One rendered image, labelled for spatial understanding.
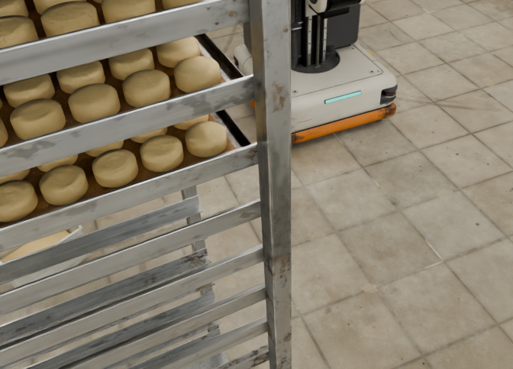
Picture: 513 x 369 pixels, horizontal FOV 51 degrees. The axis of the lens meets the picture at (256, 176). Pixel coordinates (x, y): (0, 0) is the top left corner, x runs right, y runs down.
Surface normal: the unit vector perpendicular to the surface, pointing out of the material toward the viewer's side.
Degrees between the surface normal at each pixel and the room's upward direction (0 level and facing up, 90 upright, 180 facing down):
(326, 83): 0
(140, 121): 90
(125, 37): 90
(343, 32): 90
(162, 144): 0
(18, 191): 0
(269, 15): 90
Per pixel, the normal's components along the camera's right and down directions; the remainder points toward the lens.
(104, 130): 0.43, 0.59
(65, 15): -0.04, -0.74
